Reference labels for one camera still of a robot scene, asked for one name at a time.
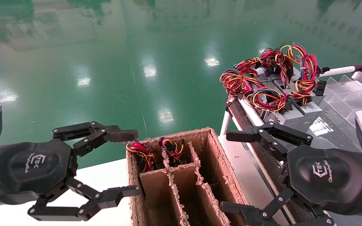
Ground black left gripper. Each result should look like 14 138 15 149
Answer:
0 139 142 222

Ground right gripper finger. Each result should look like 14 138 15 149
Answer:
219 188 335 226

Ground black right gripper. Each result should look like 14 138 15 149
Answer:
226 122 362 217

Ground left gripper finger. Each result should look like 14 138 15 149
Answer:
52 121 139 157

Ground black foam strip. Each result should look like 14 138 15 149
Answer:
228 99 313 226

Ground cardboard box with dividers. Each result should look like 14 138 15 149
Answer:
126 127 254 226

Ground clear acrylic divider tray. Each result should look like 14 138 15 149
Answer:
318 74 362 129

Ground white pipe rack frame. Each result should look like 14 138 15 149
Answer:
220 62 362 226

